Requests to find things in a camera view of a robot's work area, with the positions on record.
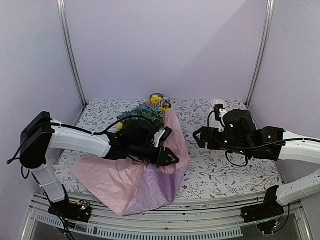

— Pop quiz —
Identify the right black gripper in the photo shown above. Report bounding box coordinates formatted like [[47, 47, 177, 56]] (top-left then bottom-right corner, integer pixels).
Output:
[[193, 126, 252, 157]]

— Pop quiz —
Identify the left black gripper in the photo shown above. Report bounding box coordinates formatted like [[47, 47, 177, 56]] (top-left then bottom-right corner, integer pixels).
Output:
[[130, 142, 181, 168]]

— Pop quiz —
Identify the purple pink wrapping paper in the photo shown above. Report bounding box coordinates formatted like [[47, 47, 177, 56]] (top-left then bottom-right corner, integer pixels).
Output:
[[70, 108, 190, 216]]

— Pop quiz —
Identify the artificial flower bouquet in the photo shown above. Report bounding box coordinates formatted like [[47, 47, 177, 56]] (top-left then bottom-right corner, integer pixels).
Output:
[[116, 93, 172, 132]]

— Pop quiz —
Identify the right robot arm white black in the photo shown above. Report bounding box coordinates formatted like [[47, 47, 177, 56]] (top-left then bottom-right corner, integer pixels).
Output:
[[193, 104, 320, 218]]

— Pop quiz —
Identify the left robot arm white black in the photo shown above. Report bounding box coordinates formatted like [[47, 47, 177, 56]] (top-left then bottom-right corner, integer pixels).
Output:
[[19, 111, 180, 217]]

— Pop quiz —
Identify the white ribbed vase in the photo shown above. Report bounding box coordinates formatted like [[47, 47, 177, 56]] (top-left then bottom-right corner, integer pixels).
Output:
[[208, 99, 227, 128]]

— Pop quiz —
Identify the floral patterned tablecloth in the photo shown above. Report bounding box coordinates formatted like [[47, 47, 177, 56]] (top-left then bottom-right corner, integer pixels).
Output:
[[55, 99, 282, 200]]

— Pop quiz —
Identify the striped grey cup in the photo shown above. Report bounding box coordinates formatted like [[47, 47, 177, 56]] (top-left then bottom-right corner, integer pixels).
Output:
[[156, 93, 170, 108]]

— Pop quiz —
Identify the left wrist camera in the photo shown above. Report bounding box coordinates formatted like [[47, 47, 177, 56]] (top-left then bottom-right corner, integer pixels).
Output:
[[153, 127, 172, 148]]

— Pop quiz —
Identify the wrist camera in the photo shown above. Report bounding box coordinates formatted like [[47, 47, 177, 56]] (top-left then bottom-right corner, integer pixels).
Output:
[[153, 127, 172, 148], [213, 104, 228, 132]]

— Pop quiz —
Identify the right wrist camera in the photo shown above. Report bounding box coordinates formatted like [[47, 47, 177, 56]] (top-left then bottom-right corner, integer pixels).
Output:
[[213, 104, 228, 132]]

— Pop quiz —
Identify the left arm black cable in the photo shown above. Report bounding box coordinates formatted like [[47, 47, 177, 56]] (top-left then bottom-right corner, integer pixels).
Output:
[[6, 116, 161, 166]]

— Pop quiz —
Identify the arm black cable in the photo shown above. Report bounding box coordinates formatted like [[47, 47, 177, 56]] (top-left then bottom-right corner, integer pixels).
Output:
[[207, 109, 320, 168], [6, 116, 161, 166]]

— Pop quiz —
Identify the front aluminium rail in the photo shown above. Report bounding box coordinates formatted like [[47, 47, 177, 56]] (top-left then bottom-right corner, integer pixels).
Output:
[[21, 192, 312, 240]]

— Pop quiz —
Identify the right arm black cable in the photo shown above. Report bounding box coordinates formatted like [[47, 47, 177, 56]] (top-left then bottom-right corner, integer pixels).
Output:
[[207, 109, 320, 168]]

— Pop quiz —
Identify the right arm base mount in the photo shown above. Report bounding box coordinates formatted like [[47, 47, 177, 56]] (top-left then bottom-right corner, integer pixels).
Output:
[[240, 202, 285, 236]]

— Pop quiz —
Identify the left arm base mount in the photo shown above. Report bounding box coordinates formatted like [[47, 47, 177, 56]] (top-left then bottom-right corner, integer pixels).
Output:
[[48, 198, 92, 223]]

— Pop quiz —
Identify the right aluminium frame post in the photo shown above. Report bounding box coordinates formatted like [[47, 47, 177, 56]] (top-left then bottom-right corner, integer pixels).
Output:
[[245, 0, 275, 108]]

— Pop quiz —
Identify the aluminium frame post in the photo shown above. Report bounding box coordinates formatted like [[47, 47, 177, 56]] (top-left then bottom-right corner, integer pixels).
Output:
[[245, 0, 275, 108], [56, 0, 88, 108]]

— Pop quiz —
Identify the left aluminium frame post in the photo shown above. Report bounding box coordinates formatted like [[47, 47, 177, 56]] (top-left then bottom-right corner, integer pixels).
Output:
[[56, 0, 88, 108]]

